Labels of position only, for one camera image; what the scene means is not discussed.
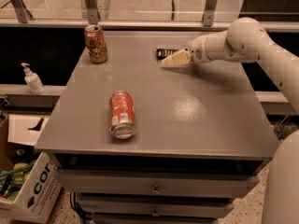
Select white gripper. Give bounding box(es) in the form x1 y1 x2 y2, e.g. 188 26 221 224
162 35 208 67

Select black rxbar chocolate bar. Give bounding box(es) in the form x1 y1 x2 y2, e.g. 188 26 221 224
156 49 177 60

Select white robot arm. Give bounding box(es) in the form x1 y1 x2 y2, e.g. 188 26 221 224
162 17 299 224

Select orange soda can lying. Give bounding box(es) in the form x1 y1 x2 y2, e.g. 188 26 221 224
109 91 136 139

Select brown upright drink can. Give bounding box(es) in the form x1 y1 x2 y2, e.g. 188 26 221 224
84 24 108 63

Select grey drawer cabinet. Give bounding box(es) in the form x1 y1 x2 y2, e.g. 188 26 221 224
36 31 278 224

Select white pump bottle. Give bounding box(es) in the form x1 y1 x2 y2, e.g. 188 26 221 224
21 63 45 94

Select white cardboard box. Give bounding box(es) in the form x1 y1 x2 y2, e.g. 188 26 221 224
0 153 62 224

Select right metal railing bracket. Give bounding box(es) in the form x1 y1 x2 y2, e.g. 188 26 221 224
202 0 218 27

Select metal railing bracket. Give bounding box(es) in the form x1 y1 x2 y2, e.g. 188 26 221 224
9 0 33 23
202 0 218 27
84 0 100 24

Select middle metal railing bracket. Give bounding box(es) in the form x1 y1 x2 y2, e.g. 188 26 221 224
84 0 100 24

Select left metal railing bracket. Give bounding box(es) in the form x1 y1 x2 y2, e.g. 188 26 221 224
9 0 33 23

